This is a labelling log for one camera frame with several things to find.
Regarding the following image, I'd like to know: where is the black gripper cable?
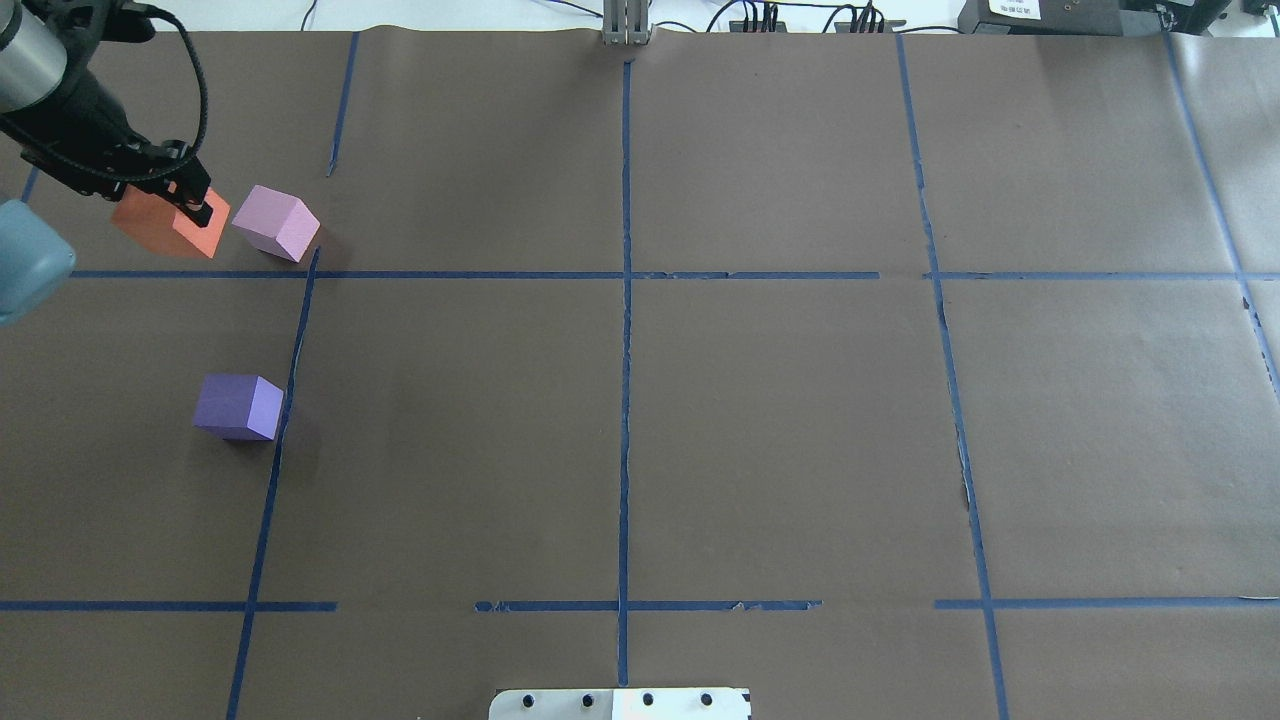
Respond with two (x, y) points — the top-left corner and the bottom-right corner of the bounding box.
(20, 5), (209, 186)

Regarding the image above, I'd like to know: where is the orange foam cube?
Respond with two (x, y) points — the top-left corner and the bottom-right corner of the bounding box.
(111, 186), (230, 259)

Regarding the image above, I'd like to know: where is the pink foam cube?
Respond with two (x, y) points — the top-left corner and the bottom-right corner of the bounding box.
(230, 184), (321, 263)

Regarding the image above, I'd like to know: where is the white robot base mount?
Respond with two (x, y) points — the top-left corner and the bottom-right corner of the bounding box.
(488, 687), (753, 719)

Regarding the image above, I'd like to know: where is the black power strip left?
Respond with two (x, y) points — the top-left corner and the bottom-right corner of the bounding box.
(730, 15), (788, 35)

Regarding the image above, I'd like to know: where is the purple foam cube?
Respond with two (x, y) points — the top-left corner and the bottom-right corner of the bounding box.
(192, 373), (284, 442)

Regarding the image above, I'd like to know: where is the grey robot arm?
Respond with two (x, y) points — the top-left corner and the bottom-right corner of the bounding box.
(1, 1), (230, 258)

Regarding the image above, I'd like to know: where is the grey aluminium camera post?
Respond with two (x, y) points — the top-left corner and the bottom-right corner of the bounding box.
(602, 0), (653, 47)

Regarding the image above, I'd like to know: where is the black power strip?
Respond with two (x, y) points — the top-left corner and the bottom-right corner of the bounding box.
(829, 19), (906, 35)
(730, 15), (788, 35)

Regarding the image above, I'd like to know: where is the black electronics box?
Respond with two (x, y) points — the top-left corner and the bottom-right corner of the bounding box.
(956, 1), (1231, 37)

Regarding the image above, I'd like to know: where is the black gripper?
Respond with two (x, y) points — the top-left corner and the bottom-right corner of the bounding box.
(1, 1), (214, 229)

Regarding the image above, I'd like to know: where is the black power strip right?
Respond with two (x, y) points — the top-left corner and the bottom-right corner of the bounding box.
(829, 19), (906, 35)

